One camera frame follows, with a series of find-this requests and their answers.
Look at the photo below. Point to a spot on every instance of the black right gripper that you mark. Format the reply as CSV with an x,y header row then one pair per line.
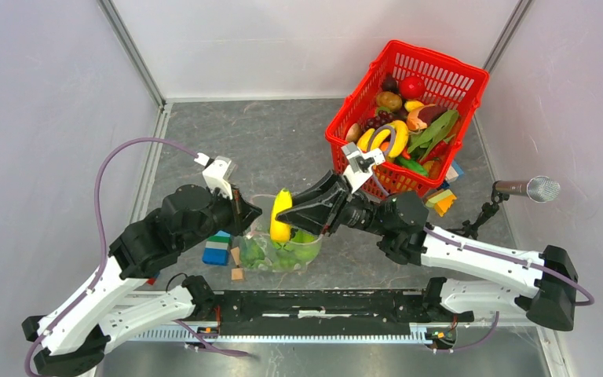
x,y
319,218

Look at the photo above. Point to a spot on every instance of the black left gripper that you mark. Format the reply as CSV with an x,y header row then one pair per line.
x,y
244,214

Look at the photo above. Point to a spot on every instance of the clear zip top bag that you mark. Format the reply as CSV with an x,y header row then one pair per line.
x,y
260,230

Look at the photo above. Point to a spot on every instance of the green toy lettuce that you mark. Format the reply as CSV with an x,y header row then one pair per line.
x,y
253,257

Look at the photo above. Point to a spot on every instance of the green toy lime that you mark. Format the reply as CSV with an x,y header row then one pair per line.
x,y
306,252

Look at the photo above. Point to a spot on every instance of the red toy tomato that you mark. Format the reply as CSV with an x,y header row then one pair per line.
x,y
411,87

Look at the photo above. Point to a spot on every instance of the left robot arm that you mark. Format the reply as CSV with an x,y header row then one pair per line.
x,y
78,335

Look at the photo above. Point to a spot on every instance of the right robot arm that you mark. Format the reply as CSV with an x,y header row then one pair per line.
x,y
542,285

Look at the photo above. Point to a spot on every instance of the wooden cube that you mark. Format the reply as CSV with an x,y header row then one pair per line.
x,y
235,253
237,274

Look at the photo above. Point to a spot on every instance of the blue green block stack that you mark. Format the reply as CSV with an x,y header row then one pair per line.
x,y
216,250

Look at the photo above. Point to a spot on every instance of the purple toy grapes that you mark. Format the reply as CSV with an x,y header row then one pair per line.
x,y
380,119

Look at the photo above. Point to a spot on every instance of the yellow toy bananas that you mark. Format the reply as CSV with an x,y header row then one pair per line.
x,y
391,139

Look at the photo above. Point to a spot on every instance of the yellow green block pile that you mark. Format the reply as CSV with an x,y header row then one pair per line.
x,y
441,201

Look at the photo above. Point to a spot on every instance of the red blue small block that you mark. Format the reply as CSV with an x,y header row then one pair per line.
x,y
151,281

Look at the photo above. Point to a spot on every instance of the brown toy potato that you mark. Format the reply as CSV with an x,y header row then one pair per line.
x,y
392,101

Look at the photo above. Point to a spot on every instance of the yellow toy lemon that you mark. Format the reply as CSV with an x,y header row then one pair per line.
x,y
410,106

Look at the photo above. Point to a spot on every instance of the dark purple toy fig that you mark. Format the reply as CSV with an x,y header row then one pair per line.
x,y
390,84

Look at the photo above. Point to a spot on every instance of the dark green leafy vegetable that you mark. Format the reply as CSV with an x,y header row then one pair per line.
x,y
433,134

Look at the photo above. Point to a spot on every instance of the red plastic basket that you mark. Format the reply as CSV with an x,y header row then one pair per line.
x,y
449,82

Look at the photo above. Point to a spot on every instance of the silver microphone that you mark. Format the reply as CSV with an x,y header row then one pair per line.
x,y
540,189

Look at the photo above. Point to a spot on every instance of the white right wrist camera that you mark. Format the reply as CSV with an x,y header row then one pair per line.
x,y
360,165

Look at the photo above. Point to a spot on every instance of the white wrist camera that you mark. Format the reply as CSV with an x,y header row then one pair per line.
x,y
216,172
360,165

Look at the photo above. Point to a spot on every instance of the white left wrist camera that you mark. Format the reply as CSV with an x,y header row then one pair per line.
x,y
216,172

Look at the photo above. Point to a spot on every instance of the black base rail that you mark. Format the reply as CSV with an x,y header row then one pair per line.
x,y
323,312

